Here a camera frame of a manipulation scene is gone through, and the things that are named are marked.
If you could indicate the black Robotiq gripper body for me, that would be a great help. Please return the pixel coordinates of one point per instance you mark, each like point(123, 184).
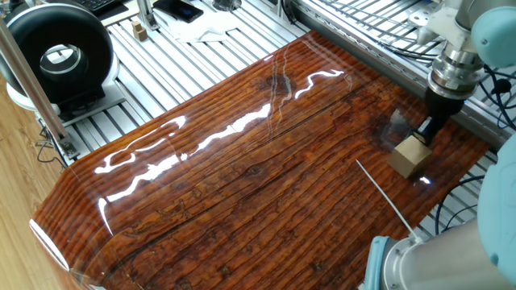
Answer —
point(443, 106)

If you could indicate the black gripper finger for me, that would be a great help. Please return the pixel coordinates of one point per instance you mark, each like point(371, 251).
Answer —
point(425, 129)
point(435, 133)

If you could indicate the small light wooden block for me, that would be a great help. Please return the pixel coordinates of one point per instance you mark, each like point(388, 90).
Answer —
point(408, 157)

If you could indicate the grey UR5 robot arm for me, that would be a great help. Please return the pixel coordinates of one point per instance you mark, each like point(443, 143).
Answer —
point(443, 262)

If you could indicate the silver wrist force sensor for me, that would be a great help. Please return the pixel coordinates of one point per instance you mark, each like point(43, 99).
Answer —
point(453, 74)

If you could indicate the white zip tie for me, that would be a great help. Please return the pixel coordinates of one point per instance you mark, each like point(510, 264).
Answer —
point(387, 198)

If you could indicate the silver plate with holes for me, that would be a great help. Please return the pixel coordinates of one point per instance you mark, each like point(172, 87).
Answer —
point(419, 18)

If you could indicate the glossy wood grain mat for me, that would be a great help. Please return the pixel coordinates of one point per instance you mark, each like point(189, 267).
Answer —
point(242, 181)

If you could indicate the white cloth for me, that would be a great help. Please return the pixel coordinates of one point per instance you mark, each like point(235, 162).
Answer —
point(201, 30)

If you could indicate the black smartphone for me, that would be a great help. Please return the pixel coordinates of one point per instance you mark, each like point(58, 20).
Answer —
point(179, 10)

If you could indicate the tiny wooden cube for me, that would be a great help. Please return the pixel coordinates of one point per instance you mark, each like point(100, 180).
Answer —
point(141, 35)
point(137, 25)

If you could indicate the black keyboard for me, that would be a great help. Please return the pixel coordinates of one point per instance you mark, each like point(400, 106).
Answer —
point(96, 4)

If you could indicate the white wrist mount housing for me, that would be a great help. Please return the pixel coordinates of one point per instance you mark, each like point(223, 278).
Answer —
point(443, 28)

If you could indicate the aluminium frame post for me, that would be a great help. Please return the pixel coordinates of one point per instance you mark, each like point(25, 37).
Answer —
point(30, 84)
point(146, 14)

